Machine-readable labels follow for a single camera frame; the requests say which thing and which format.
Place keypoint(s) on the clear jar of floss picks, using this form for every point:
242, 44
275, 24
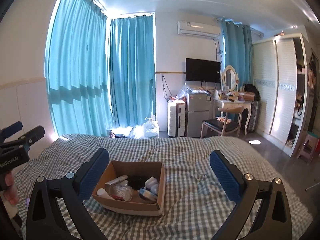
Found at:
119, 192

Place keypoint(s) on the oval vanity mirror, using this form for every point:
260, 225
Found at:
230, 78

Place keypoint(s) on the pink plastic stool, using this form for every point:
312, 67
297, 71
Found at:
309, 147

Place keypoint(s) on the teal curtain right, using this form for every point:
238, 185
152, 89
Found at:
238, 49

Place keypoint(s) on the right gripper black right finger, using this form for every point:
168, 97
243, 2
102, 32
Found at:
273, 218

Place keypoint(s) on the white wardrobe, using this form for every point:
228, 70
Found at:
284, 79

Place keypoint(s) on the white air conditioner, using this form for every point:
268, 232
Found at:
198, 29

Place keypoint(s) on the white plastic bag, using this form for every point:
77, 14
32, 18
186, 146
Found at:
149, 129

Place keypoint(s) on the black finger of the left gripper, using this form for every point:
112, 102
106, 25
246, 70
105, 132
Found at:
11, 130
30, 138

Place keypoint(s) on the white tube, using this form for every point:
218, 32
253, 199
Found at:
117, 180

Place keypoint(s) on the black pouch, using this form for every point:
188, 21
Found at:
137, 182

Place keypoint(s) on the teal curtain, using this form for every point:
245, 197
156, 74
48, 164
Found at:
131, 63
76, 69
238, 49

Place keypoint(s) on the person's left hand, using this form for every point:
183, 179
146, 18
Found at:
11, 192

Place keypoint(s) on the blue round tin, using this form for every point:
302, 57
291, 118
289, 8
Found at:
148, 195

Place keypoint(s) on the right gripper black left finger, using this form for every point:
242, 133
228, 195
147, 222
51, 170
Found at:
45, 219

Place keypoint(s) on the brown cardboard box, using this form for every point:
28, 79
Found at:
138, 205

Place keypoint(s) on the teal curtain left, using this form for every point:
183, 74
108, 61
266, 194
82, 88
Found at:
76, 69

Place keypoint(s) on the white suitcase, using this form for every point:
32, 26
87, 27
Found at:
176, 118

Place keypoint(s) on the grey white checkered bedspread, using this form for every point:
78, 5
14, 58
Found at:
195, 205

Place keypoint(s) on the blue white tissue pack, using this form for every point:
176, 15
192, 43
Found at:
152, 185

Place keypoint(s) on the black bag on table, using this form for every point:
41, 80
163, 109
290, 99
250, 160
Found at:
250, 88

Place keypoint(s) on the wooden chair black seat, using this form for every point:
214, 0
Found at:
222, 125

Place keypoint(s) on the teal curtain middle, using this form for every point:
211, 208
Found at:
131, 63

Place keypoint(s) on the silver mini fridge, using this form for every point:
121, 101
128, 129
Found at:
197, 110

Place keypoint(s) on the black wall television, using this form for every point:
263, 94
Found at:
202, 70

